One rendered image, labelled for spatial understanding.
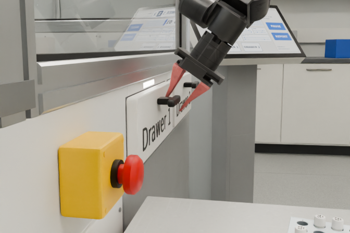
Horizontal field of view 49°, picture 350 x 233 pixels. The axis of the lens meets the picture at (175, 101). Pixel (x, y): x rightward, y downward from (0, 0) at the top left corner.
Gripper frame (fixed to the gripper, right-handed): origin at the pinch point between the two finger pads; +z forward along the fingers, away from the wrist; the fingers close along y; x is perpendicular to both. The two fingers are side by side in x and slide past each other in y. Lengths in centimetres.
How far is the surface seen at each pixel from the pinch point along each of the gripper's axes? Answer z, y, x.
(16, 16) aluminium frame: -7.3, 11.2, 44.8
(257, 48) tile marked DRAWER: -20, -10, -91
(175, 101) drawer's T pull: -1.1, -0.3, 5.4
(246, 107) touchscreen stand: 3, -22, -98
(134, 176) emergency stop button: 0.8, -3.0, 37.6
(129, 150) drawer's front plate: 6.7, 0.5, 17.3
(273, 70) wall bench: -18, -42, -291
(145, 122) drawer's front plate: 3.1, 1.3, 12.6
